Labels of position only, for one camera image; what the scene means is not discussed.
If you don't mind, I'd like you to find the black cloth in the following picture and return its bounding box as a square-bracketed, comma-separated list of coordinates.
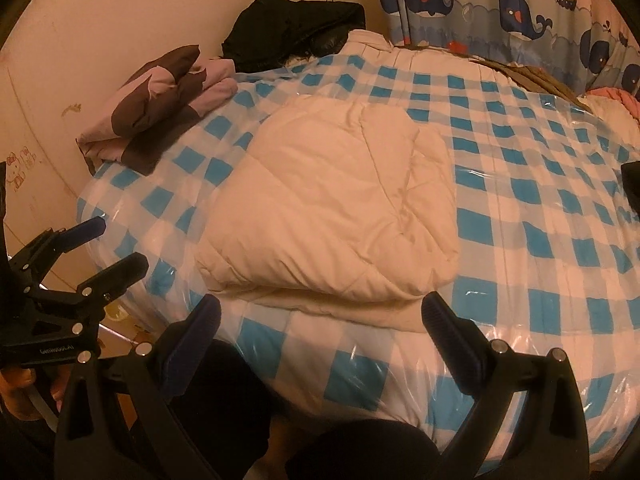
[620, 160, 640, 206]

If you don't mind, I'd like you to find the black padded jacket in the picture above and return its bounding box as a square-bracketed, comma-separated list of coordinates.
[221, 0, 367, 73]

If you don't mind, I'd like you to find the cream quilted jacket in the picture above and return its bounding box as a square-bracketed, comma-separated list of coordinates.
[194, 95, 461, 333]

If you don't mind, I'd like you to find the pink cloth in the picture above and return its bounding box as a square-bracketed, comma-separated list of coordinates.
[585, 86, 640, 121]

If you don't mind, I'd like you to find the purple and brown folded cloth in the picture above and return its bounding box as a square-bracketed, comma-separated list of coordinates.
[75, 45, 240, 177]

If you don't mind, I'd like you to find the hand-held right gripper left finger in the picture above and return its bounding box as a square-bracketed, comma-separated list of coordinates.
[54, 294, 223, 480]

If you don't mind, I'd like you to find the olive grey cloth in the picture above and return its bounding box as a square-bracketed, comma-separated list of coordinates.
[480, 57, 593, 109]

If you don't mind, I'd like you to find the white bed quilt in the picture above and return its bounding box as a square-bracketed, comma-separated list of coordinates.
[342, 29, 398, 57]

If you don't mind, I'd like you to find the blue checked plastic sheet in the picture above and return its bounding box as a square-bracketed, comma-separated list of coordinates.
[75, 52, 640, 466]

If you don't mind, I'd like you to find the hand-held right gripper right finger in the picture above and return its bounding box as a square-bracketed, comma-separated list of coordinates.
[421, 291, 591, 480]

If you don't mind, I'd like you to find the whale print curtain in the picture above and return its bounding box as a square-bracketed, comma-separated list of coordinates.
[372, 0, 640, 96]

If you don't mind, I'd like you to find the person's left hand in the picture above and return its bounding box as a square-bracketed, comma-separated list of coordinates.
[0, 364, 66, 421]

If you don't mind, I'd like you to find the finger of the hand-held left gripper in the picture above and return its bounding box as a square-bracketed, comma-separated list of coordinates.
[35, 252, 150, 317]
[9, 217, 107, 291]

